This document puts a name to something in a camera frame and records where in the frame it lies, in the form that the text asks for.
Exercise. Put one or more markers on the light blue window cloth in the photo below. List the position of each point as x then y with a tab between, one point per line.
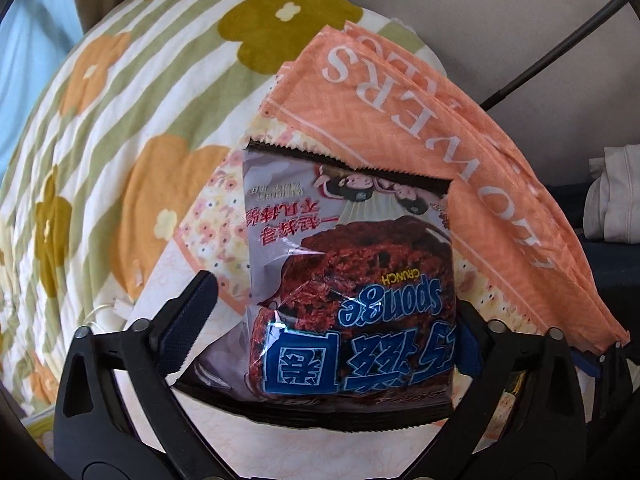
30	60

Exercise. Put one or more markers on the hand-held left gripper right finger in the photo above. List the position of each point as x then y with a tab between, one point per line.
470	355

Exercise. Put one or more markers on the purple snack bag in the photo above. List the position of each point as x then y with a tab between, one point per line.
350	240

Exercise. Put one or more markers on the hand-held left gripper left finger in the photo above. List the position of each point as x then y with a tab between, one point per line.
179	345

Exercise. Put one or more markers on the orange floral fabric bag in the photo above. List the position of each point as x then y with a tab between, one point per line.
400	125

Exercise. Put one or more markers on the dark blue seat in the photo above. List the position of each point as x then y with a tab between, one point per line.
615	280

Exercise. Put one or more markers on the black pole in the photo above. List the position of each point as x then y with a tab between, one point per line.
550	52

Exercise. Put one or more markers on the floral striped blanket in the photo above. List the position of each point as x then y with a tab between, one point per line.
125	85

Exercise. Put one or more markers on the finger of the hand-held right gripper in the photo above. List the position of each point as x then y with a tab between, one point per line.
610	385

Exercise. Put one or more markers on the grey white garment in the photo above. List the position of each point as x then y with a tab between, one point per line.
615	195

